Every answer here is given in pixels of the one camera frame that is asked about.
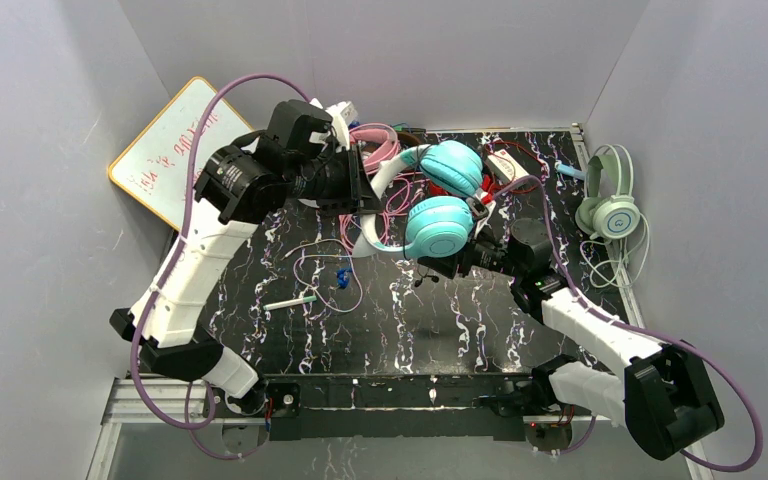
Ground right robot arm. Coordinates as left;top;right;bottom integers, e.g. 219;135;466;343
419;219;725;460

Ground white board yellow frame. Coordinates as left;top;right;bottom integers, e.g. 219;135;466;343
108;77;216;230

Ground white red small box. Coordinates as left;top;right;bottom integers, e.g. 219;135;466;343
485;149;529;187

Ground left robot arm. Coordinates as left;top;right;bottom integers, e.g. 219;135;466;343
110;100;382;398

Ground red headphones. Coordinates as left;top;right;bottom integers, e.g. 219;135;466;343
475;158;503;198

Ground white green marker pen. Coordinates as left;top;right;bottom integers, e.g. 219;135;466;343
263;295;318;311

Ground pink headphones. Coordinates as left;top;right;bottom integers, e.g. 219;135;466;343
349;123;401;175

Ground black table front rail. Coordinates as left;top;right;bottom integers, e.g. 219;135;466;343
201;374;574;444

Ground teal white cat-ear headphones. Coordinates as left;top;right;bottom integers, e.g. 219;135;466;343
352;140;483;259

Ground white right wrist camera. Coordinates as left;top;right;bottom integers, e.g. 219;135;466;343
466;196;495;225

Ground mint green headphones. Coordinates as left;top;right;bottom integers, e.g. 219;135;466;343
575;144;651;289

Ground light blue pen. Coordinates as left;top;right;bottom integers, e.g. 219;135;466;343
555;162;586;181

